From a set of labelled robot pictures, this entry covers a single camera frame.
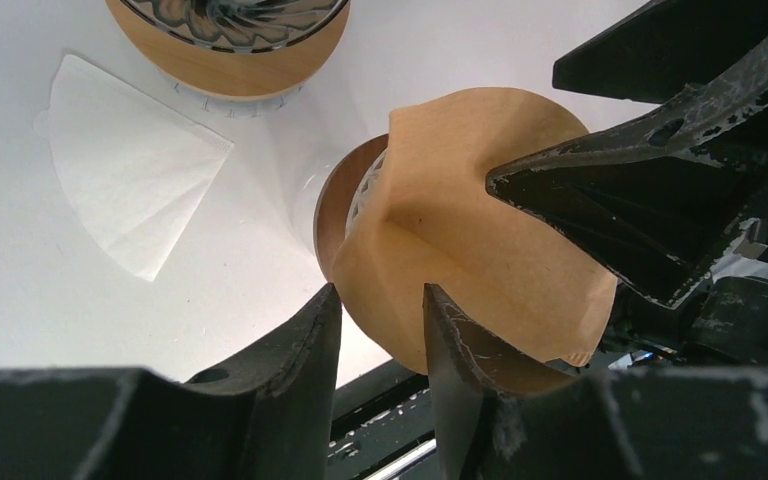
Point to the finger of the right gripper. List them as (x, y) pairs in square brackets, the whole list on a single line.
[(660, 199), (663, 46)]

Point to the clear glass with brown band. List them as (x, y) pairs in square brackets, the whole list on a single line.
[(303, 175)]

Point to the brown paper coffee filter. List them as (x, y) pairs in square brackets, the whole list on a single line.
[(428, 219)]

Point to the white paper coffee filter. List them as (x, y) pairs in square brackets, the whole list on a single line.
[(133, 170)]

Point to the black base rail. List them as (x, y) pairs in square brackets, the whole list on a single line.
[(382, 427)]

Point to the grey ribbed glass dripper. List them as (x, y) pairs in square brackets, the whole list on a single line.
[(238, 27)]

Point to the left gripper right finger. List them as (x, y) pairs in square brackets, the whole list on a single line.
[(500, 414)]

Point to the grey glass carafe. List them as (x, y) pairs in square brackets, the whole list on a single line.
[(233, 107)]

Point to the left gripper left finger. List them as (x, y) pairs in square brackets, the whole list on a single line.
[(263, 413)]

